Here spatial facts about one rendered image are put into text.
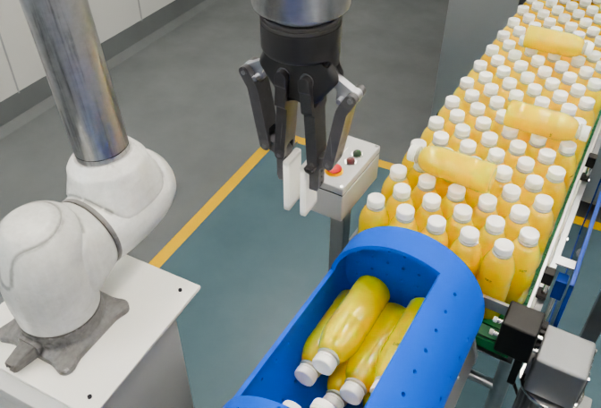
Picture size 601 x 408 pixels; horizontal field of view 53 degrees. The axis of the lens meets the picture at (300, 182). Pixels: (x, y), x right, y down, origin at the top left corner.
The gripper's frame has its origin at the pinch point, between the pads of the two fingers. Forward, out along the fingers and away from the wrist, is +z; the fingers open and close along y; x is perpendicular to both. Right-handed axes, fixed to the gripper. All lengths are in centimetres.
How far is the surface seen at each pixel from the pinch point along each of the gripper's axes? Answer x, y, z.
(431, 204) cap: -55, -4, 45
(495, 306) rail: -45, -23, 58
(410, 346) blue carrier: -8.7, -14.0, 32.6
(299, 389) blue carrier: -6, 3, 54
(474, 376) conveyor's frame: -73, -23, 124
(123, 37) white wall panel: -242, 268, 151
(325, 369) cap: -5.9, -1.7, 43.5
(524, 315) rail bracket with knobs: -42, -29, 54
